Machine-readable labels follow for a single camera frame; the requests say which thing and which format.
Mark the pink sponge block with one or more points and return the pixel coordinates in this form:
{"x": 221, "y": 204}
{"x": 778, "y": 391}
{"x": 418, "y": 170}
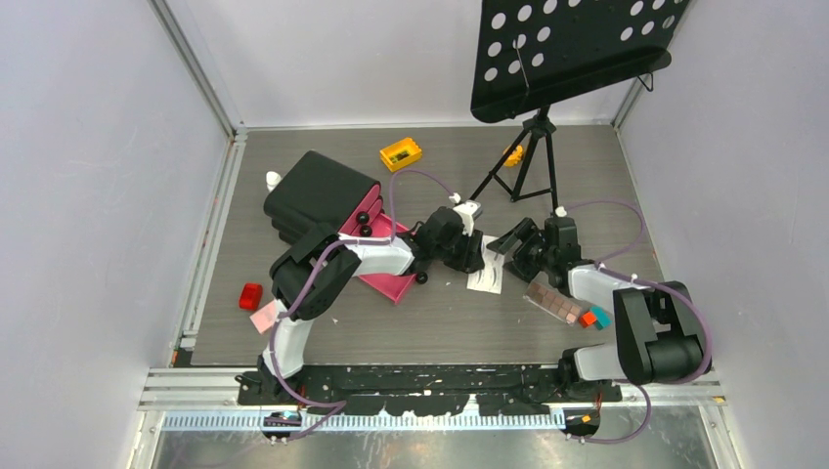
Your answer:
{"x": 264, "y": 318}

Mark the white bottle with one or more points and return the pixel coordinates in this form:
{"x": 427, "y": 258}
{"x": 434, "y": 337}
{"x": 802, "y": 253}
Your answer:
{"x": 272, "y": 179}

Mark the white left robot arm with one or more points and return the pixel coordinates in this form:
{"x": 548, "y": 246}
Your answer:
{"x": 308, "y": 278}

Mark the red small block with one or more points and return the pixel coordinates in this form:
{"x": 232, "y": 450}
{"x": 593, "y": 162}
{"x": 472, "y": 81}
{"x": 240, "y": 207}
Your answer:
{"x": 587, "y": 319}

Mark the black drawer organizer cabinet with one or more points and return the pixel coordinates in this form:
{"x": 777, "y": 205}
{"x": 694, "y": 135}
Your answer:
{"x": 321, "y": 190}

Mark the black tripod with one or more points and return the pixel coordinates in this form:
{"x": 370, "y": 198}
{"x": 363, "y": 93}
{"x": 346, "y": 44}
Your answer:
{"x": 536, "y": 129}

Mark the red block left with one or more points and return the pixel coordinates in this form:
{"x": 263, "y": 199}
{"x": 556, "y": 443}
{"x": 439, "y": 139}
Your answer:
{"x": 251, "y": 297}

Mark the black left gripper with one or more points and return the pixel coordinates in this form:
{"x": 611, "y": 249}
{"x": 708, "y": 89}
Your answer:
{"x": 471, "y": 260}

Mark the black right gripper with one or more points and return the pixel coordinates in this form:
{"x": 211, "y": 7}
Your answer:
{"x": 523, "y": 231}

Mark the long eyeshadow palette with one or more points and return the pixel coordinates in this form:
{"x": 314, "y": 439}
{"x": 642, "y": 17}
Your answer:
{"x": 553, "y": 302}

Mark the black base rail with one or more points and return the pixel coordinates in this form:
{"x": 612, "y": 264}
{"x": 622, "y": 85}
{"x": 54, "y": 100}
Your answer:
{"x": 425, "y": 390}

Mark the teal block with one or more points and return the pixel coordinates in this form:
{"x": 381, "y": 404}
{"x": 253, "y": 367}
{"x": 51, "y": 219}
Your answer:
{"x": 602, "y": 318}

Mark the yellow toy block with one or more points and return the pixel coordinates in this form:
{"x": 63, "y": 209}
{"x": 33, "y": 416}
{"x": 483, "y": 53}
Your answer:
{"x": 400, "y": 154}

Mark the yellow toy object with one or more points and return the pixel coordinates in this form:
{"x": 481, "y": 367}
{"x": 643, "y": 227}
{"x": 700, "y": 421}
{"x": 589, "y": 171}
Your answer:
{"x": 515, "y": 157}

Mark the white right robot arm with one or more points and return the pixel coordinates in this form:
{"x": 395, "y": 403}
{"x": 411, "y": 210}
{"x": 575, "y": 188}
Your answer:
{"x": 659, "y": 336}

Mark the black perforated music stand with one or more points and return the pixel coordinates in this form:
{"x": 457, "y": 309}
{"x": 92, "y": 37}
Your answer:
{"x": 532, "y": 54}

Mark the false eyelash card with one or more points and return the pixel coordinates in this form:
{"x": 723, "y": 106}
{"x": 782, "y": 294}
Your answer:
{"x": 489, "y": 279}

